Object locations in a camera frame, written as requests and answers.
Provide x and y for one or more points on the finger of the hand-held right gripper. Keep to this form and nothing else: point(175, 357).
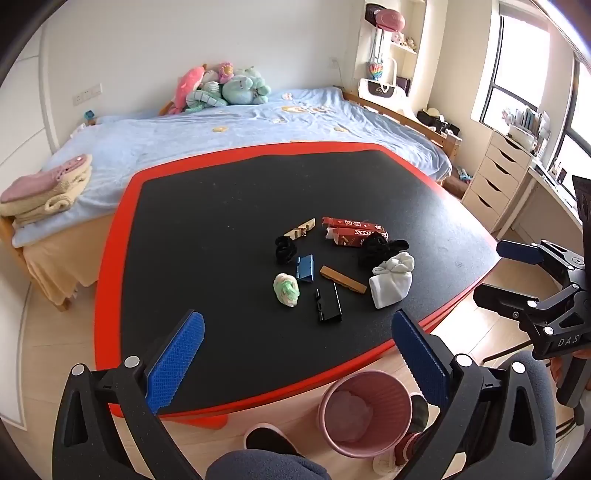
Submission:
point(517, 250)
point(503, 297)

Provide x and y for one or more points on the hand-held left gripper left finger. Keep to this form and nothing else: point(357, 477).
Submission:
point(178, 355)

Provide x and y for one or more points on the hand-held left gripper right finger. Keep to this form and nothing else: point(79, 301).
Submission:
point(420, 360)

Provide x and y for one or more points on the pink trash bin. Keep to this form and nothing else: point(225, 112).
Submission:
point(364, 384)

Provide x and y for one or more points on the white cloth bundle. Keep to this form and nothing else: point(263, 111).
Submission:
point(390, 286)

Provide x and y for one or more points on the black binder clip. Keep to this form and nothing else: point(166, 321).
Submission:
point(333, 304)

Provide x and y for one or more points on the brown wooden strip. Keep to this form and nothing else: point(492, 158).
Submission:
point(344, 279)

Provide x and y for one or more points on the black cloth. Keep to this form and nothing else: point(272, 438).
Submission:
point(374, 253)

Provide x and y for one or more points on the green white sock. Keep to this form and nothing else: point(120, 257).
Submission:
point(286, 290)

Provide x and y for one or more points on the red cardboard box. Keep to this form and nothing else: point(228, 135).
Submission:
point(351, 222)
point(355, 238)

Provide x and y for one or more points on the small black sock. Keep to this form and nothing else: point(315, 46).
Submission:
point(279, 252)

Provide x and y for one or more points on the blue binder clip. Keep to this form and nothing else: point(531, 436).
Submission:
point(305, 270)

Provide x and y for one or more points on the white desk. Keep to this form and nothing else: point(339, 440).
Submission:
point(549, 203)

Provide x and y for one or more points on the person's right leg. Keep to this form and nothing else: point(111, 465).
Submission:
point(538, 392)

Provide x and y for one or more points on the person's leg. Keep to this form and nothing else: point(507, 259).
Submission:
point(272, 467)
point(538, 392)

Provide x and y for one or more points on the white drawer cabinet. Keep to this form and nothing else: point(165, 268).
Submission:
point(496, 180)

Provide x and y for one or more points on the person's left slipper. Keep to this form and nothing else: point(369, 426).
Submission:
point(270, 441)

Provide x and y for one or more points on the row of books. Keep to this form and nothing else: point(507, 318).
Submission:
point(533, 121)

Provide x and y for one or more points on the person's left leg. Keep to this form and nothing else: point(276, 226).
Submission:
point(272, 467)

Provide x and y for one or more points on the black bag with hat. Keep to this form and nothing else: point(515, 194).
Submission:
point(431, 118)

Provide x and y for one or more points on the red and black table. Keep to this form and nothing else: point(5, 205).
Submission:
point(221, 203)

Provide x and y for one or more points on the window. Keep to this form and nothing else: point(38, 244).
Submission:
point(512, 69)

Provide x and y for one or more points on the cream folded blanket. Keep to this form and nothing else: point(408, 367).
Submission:
point(46, 203)

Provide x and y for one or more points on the dark purple box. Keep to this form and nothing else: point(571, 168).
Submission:
point(402, 84)

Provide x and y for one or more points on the white tote bag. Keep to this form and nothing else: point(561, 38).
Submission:
point(382, 88)

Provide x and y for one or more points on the pink folded blanket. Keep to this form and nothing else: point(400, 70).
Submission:
point(37, 182)

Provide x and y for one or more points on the rainbow crochet bag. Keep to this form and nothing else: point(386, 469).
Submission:
point(377, 70)

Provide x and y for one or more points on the bed with blue sheet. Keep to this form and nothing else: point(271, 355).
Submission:
point(231, 124)

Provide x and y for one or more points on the small blue box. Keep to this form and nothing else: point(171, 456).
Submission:
point(89, 115)

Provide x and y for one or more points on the striped plush toy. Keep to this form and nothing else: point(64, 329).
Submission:
point(205, 94)

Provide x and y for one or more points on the pink bag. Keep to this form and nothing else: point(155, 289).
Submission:
point(390, 19)

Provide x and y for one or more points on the pink plush toy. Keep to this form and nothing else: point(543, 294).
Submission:
point(189, 90)

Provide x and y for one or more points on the teal plush toy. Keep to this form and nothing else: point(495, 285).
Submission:
point(244, 85)

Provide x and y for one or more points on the pink flower doll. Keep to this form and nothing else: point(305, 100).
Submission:
point(225, 71)

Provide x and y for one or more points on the white wall shelf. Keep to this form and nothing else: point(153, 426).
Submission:
point(406, 50)

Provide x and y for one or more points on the wall socket panel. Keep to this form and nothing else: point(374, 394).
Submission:
point(87, 93)

